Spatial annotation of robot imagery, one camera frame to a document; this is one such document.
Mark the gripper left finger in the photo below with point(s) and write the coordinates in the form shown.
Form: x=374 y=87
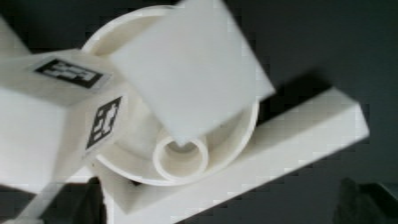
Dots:
x=69 y=205

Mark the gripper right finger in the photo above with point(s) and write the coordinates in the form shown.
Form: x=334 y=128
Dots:
x=366 y=203

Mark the white round stool seat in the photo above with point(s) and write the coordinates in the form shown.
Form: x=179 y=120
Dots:
x=143 y=157

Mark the white U-shaped fence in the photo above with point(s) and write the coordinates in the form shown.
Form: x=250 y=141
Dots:
x=300 y=136

